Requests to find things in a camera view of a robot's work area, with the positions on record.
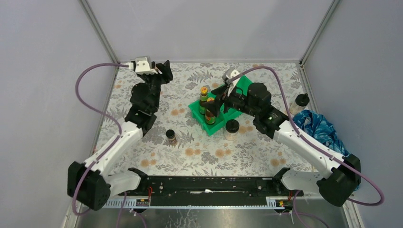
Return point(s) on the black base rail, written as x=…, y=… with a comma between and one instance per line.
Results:
x=192, y=186

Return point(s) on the large clear black lid jar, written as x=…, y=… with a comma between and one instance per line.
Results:
x=231, y=129

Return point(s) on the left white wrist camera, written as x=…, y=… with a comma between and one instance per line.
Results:
x=141, y=66

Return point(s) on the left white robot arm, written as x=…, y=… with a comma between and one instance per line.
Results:
x=91, y=182

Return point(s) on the floral table mat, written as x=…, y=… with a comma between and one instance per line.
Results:
x=196, y=153

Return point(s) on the black cap spice jar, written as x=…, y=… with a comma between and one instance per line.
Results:
x=170, y=134

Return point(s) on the right clear black lid jar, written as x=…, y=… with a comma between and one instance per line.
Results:
x=299, y=103

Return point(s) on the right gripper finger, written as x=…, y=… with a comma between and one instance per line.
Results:
x=223, y=91
x=213, y=105

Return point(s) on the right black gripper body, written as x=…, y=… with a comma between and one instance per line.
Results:
x=238, y=101

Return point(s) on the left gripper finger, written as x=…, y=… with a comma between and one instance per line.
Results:
x=157, y=67
x=165, y=72

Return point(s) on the yellow cap sauce bottle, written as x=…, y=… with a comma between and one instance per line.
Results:
x=202, y=99

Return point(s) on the blue patterned cloth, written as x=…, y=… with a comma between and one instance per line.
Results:
x=318, y=127

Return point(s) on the green cap chili sauce bottle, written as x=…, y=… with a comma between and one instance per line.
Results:
x=209, y=117

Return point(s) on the white slotted cable duct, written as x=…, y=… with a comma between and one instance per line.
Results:
x=200, y=202

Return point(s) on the green bin near section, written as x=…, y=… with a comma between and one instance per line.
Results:
x=210, y=129

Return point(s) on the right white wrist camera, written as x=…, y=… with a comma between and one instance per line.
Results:
x=231, y=78

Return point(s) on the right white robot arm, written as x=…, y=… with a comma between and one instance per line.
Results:
x=338, y=177

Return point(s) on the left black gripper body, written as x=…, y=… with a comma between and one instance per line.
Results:
x=151, y=82

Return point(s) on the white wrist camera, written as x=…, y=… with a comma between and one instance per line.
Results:
x=141, y=66
x=231, y=78

